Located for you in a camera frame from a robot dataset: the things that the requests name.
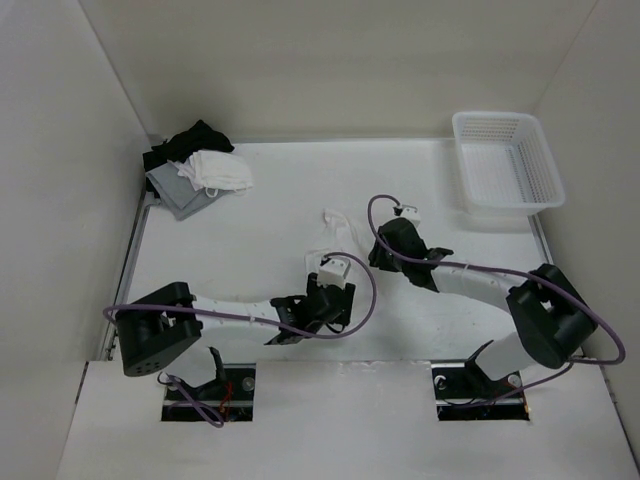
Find white tank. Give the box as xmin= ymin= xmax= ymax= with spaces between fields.
xmin=304 ymin=208 xmax=373 ymax=274
xmin=173 ymin=150 xmax=254 ymax=198

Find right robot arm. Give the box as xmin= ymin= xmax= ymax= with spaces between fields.
xmin=369 ymin=216 xmax=598 ymax=396

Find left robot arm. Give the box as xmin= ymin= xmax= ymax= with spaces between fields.
xmin=112 ymin=272 xmax=356 ymax=399

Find folded white tank top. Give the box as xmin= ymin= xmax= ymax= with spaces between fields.
xmin=173 ymin=150 xmax=254 ymax=198

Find folded grey tank top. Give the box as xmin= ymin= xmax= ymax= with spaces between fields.
xmin=146 ymin=163 xmax=221 ymax=221

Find black tank top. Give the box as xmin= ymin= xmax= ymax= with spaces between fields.
xmin=143 ymin=120 xmax=235 ymax=172

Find white plastic basket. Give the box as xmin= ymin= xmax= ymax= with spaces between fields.
xmin=452 ymin=111 xmax=566 ymax=217

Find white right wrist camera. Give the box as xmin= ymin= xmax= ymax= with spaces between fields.
xmin=394 ymin=204 xmax=421 ymax=227

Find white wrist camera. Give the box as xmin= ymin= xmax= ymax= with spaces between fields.
xmin=317 ymin=256 xmax=351 ymax=289
xmin=394 ymin=204 xmax=421 ymax=227

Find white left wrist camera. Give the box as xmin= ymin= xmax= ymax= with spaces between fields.
xmin=317 ymin=256 xmax=351 ymax=289

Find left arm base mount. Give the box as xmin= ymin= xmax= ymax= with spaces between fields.
xmin=156 ymin=364 xmax=256 ymax=423

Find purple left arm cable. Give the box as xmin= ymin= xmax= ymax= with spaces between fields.
xmin=102 ymin=252 xmax=379 ymax=429

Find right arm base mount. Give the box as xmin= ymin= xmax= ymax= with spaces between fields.
xmin=431 ymin=362 xmax=529 ymax=421

